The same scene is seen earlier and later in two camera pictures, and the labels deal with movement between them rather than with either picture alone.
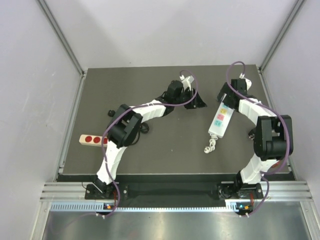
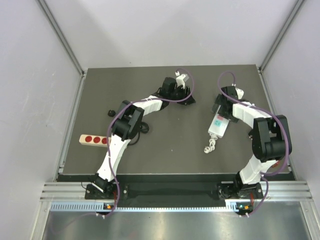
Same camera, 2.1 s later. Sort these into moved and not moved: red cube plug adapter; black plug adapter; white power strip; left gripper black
Moved: left gripper black
Not moved: white power strip; black plug adapter; red cube plug adapter
